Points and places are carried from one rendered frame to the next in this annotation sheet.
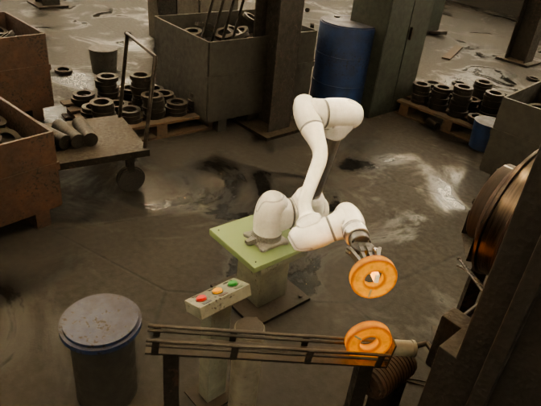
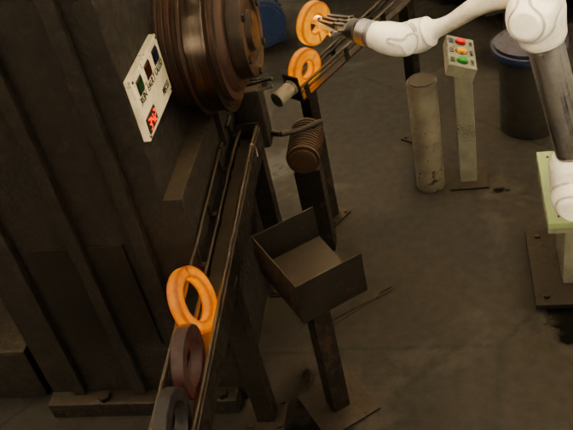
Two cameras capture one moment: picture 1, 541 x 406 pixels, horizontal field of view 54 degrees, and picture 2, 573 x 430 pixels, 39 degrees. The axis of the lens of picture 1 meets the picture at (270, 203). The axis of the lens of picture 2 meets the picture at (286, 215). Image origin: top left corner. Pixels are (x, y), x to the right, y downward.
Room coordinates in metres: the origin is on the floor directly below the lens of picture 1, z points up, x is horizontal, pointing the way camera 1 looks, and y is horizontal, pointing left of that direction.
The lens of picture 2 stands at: (3.50, -1.93, 2.14)
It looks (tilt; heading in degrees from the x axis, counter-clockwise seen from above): 38 degrees down; 149
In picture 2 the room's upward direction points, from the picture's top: 13 degrees counter-clockwise
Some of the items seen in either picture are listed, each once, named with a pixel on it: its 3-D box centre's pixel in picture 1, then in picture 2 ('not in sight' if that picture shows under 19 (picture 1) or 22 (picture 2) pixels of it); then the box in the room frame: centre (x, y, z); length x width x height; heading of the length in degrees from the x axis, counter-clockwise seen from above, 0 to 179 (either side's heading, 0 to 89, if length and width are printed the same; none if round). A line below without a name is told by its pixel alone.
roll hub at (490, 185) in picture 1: (495, 203); (245, 31); (1.58, -0.76, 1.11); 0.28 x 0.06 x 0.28; 134
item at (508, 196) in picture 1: (522, 217); (214, 34); (1.51, -0.83, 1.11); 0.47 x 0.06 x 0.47; 134
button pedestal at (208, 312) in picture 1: (214, 345); (465, 115); (1.56, 0.17, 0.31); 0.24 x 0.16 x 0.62; 134
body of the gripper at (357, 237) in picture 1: (361, 246); (349, 28); (1.53, -0.34, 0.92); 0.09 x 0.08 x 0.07; 10
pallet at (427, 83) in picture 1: (468, 103); not in sight; (5.27, -1.92, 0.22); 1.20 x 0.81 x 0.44; 49
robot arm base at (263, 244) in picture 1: (263, 235); not in sight; (2.25, 0.02, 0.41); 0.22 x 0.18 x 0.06; 130
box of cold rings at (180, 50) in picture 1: (234, 64); not in sight; (5.02, 0.49, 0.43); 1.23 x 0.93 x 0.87; 132
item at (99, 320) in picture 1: (104, 355); (529, 83); (1.53, 0.63, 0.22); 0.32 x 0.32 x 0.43
